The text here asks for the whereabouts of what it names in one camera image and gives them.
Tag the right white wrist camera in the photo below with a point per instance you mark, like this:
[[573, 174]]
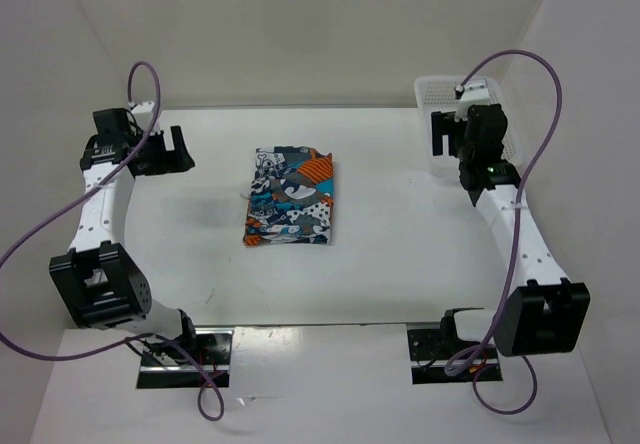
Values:
[[472, 93]]

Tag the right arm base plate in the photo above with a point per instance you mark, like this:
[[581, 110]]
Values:
[[429, 351]]

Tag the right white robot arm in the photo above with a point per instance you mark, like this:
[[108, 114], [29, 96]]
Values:
[[541, 311]]

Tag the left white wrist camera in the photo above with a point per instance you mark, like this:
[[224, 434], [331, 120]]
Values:
[[139, 118]]

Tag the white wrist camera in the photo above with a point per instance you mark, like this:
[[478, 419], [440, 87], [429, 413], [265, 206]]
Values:
[[472, 93], [139, 118]]

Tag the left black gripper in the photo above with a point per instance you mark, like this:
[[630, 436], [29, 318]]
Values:
[[170, 160]]

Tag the colourful patterned shorts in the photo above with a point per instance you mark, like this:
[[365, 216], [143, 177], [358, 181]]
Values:
[[291, 197]]

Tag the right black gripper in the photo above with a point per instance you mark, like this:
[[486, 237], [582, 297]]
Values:
[[444, 124]]

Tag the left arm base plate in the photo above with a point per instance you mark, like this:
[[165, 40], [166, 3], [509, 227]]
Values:
[[163, 367]]

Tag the white plastic basket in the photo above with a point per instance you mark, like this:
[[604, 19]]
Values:
[[436, 93]]

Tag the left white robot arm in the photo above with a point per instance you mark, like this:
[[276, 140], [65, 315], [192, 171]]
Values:
[[99, 282]]

